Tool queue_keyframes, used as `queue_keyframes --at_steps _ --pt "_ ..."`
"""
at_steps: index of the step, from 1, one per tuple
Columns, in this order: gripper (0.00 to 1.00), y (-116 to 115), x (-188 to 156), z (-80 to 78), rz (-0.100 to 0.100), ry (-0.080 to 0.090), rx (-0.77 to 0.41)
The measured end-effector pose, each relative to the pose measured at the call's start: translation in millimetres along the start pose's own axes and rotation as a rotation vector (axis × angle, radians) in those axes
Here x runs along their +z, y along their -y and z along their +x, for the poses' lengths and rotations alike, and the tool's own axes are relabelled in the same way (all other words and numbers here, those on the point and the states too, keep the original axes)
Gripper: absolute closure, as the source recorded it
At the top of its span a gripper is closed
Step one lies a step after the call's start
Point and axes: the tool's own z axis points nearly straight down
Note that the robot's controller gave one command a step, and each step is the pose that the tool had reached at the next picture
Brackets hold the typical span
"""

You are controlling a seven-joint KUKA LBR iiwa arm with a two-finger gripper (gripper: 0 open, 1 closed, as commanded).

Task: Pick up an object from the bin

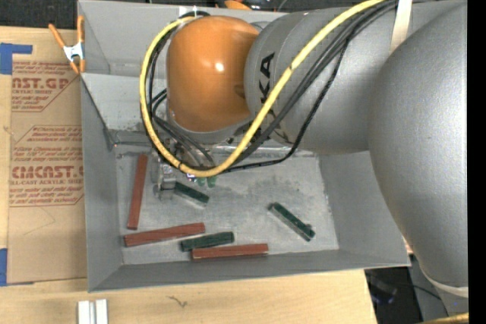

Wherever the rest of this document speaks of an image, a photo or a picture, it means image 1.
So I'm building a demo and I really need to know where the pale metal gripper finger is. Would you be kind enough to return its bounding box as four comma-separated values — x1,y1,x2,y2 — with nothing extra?
150,159,176,183
153,181,177,201

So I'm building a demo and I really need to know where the dark green flat block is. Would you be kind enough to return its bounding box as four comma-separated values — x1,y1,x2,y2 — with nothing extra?
267,201,317,243
179,231,235,253
173,181,211,206

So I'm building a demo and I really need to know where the red-brown flat block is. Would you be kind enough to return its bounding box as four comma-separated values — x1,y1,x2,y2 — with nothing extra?
191,243,270,261
122,222,207,249
126,153,150,231

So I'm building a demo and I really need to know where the grey metal bin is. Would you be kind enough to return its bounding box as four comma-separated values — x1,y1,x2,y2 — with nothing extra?
77,0,412,294

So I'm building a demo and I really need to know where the brown cardboard board, red print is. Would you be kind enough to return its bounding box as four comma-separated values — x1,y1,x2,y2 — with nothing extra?
0,25,89,286

